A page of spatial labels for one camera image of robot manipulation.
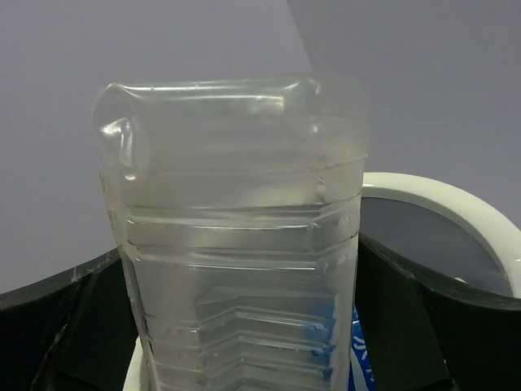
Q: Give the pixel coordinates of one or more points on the white cylindrical waste bin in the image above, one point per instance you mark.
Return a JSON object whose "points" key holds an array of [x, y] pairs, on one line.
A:
{"points": [[468, 228]]}

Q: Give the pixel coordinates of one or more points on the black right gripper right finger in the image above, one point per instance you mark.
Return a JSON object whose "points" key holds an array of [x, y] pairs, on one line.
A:
{"points": [[427, 331]]}

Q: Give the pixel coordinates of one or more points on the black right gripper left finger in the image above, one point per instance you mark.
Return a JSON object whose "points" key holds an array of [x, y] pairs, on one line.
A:
{"points": [[72, 331]]}

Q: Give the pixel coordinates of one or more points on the large clear bottle cream label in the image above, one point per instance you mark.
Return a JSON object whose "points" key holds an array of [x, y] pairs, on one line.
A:
{"points": [[292, 123]]}

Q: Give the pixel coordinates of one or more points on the blue label bottle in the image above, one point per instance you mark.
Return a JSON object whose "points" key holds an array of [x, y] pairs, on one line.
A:
{"points": [[362, 350]]}

